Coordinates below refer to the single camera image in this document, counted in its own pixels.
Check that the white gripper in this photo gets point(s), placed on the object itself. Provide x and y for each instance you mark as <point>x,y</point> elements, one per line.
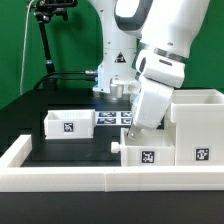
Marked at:
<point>150,106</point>

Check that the white drawer box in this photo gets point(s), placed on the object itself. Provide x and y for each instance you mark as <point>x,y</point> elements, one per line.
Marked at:
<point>150,148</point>
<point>69,124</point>

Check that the white drawer cabinet frame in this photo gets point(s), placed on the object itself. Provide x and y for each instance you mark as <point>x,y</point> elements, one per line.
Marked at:
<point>194,122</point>

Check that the white fiducial marker plate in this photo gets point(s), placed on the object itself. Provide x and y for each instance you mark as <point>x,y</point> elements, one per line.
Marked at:
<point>113,118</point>

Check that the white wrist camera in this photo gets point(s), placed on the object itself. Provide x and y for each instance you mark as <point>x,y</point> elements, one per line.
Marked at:
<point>119,88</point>

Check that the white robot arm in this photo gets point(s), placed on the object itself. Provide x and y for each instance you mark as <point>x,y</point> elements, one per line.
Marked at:
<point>145,47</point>

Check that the white workspace border frame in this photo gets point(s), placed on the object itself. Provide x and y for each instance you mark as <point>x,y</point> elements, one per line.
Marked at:
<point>15,177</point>

